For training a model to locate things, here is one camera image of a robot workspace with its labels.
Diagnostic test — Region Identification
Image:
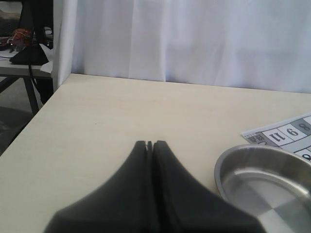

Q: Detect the grey side table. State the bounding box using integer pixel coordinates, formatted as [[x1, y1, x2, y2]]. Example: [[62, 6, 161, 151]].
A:
[[0, 44, 54, 115]]

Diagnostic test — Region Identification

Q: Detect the stainless steel round bowl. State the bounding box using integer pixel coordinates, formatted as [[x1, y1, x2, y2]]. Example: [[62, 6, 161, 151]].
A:
[[214, 144, 311, 233]]

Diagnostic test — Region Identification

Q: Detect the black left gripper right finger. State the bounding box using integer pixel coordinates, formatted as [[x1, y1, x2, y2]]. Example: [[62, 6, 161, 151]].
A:
[[153, 141, 265, 233]]

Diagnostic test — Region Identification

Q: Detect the black stand base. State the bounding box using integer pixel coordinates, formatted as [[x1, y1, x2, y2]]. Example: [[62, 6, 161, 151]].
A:
[[10, 0, 53, 66]]

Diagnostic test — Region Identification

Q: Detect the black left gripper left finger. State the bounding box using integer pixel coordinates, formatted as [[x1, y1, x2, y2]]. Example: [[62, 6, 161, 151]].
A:
[[45, 141, 156, 233]]

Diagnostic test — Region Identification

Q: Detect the white backdrop curtain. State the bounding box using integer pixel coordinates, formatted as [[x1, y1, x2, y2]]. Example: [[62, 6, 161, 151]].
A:
[[52, 0, 311, 93]]

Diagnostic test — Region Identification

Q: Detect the paper number game board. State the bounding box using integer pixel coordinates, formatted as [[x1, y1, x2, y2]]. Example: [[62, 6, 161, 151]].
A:
[[242, 113, 311, 161]]

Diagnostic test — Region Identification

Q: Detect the orange black object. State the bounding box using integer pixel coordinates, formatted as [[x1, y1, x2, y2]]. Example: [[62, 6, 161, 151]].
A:
[[7, 28, 32, 46]]

